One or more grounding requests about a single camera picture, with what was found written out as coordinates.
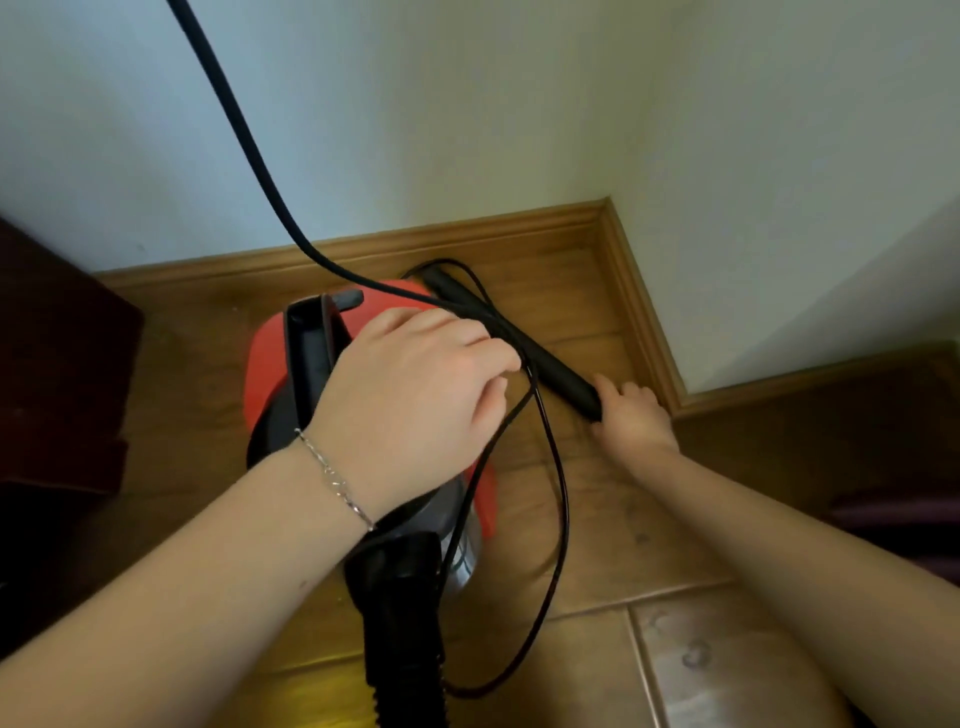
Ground thin silver bracelet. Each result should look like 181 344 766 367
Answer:
293 427 376 534

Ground person's right hand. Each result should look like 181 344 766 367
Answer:
588 373 682 481

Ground black power cord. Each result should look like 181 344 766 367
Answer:
164 0 571 700

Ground wooden skirting board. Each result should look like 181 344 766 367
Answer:
97 196 960 421

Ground purple curtain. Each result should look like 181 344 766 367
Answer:
824 483 960 590

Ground person's right forearm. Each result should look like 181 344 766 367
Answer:
633 448 960 728

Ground person's left forearm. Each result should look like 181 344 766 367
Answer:
0 438 373 728

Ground person's left hand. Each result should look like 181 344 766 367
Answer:
307 305 524 524

